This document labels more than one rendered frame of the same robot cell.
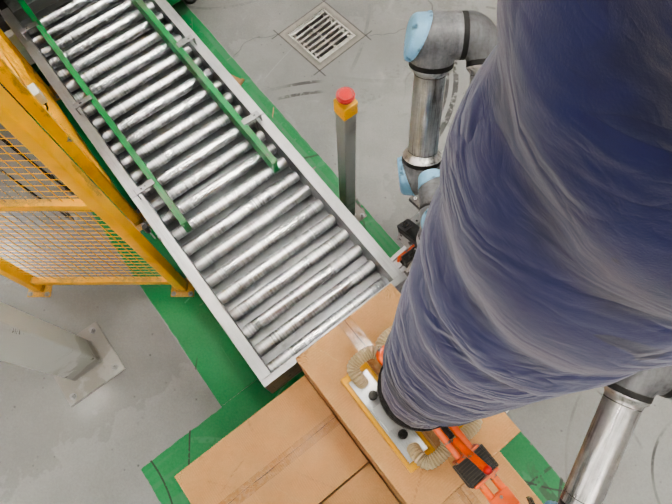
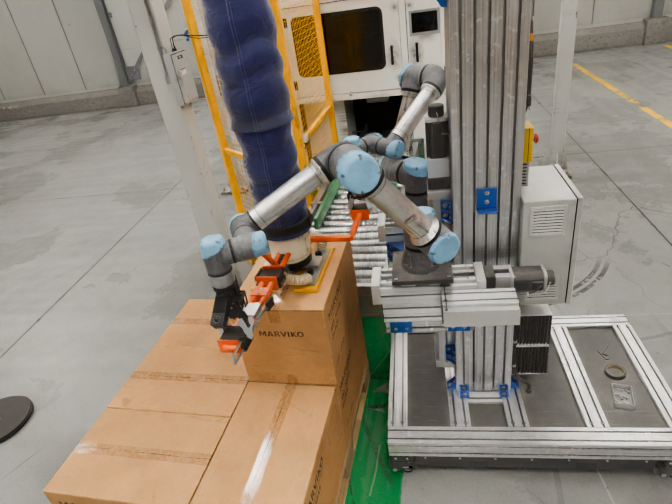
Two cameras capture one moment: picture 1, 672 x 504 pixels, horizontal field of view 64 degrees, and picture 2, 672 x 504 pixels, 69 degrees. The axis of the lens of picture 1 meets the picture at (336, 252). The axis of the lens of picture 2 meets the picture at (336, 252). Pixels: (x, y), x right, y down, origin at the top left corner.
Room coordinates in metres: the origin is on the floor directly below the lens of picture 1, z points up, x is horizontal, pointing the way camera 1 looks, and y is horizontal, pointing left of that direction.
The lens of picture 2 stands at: (-0.87, -1.72, 2.05)
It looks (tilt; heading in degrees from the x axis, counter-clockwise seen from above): 30 degrees down; 50
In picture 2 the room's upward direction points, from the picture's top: 9 degrees counter-clockwise
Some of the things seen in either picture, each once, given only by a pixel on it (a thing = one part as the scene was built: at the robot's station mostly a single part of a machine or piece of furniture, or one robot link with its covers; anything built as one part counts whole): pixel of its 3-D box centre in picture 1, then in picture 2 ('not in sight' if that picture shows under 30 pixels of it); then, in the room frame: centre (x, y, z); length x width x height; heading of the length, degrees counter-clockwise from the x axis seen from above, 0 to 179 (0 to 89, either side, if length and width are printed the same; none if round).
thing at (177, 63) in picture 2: not in sight; (182, 77); (0.59, 1.19, 1.62); 0.20 x 0.05 x 0.30; 33
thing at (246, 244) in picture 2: not in sight; (248, 244); (-0.22, -0.55, 1.37); 0.11 x 0.11 x 0.08; 63
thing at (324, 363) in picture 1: (399, 399); (301, 304); (0.17, -0.18, 0.75); 0.60 x 0.40 x 0.40; 34
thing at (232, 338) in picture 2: not in sight; (234, 338); (-0.34, -0.52, 1.07); 0.08 x 0.07 x 0.05; 33
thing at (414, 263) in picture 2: not in sight; (420, 252); (0.38, -0.72, 1.09); 0.15 x 0.15 x 0.10
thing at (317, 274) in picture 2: not in sight; (314, 265); (0.21, -0.27, 0.97); 0.34 x 0.10 x 0.05; 33
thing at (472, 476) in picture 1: (475, 465); (270, 277); (-0.05, -0.33, 1.07); 0.10 x 0.08 x 0.06; 123
